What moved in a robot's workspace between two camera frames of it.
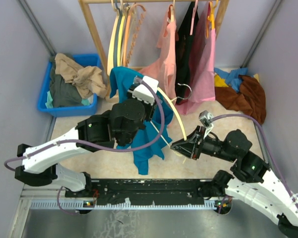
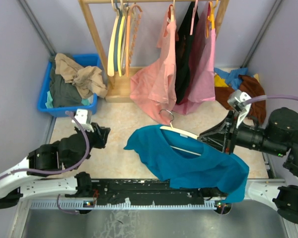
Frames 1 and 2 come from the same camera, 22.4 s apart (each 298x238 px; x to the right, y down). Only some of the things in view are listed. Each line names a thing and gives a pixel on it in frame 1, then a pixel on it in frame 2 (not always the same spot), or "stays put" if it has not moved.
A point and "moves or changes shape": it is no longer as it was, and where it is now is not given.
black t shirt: (183, 48) stays put
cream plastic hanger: (180, 120) moves or changes shape
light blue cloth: (232, 78) stays put
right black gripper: (183, 147) → (218, 142)
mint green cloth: (49, 103) stays put
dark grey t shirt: (64, 94) stays put
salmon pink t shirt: (164, 68) stays put
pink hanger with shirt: (194, 15) stays put
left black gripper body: (150, 109) → (97, 139)
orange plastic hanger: (126, 29) → (131, 7)
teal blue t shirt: (152, 135) → (182, 160)
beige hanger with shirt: (171, 16) stays put
